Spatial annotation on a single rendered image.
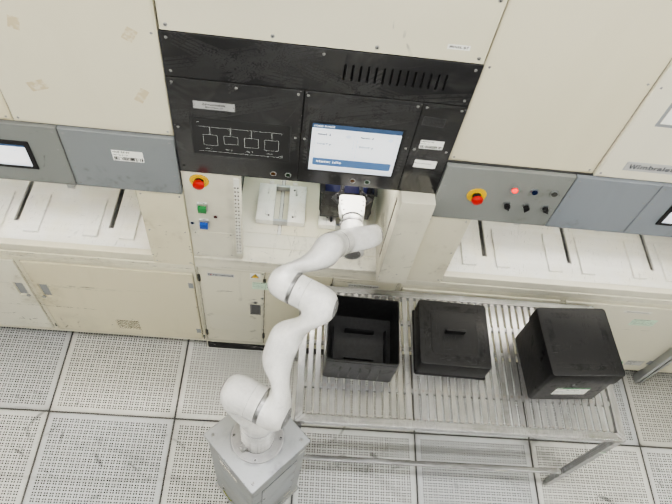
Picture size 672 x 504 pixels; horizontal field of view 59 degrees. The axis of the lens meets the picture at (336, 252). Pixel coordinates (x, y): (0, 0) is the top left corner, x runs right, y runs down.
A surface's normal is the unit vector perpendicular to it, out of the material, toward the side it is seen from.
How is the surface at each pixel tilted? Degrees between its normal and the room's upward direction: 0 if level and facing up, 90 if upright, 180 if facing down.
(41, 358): 0
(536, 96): 90
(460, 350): 0
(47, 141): 90
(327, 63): 90
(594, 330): 0
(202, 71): 90
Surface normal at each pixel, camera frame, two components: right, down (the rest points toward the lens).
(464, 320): 0.11, -0.55
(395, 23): -0.03, 0.85
